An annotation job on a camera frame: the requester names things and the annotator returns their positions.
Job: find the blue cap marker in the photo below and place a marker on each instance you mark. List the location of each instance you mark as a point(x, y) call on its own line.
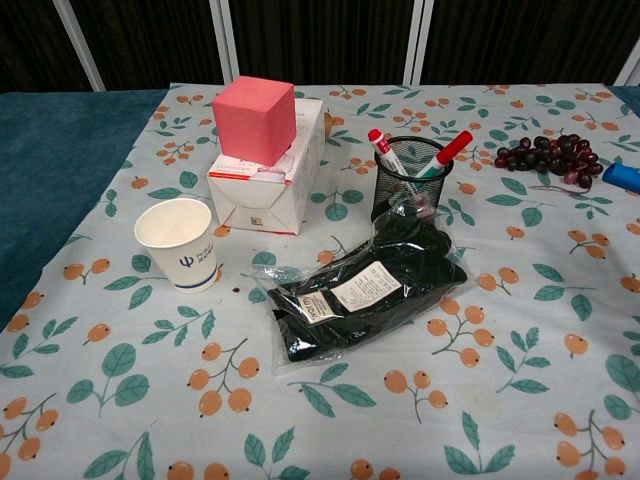
point(622, 176)

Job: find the black mesh pen holder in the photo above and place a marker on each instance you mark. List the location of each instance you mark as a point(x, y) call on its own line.
point(407, 192)

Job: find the red cap marker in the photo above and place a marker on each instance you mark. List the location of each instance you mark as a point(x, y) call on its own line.
point(384, 145)
point(450, 149)

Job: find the white carton box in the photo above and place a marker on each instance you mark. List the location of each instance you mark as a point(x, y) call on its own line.
point(295, 190)

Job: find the black cloth in plastic bag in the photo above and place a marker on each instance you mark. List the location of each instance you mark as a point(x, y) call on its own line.
point(370, 295)

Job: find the floral print tablecloth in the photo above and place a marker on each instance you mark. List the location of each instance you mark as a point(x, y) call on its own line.
point(380, 350)

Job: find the pink foam cube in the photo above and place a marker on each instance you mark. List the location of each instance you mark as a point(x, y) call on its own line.
point(252, 120)

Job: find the white paper cup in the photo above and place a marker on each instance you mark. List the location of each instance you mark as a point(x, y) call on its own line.
point(182, 250)

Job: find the dark pleated curtain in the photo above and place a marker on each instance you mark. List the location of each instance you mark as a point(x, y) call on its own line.
point(320, 35)

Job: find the dark purple grape bunch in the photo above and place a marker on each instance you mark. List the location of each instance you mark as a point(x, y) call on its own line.
point(555, 156)

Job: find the white frame post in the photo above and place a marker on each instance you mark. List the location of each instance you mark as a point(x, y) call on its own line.
point(80, 45)
point(227, 40)
point(417, 40)
point(629, 70)

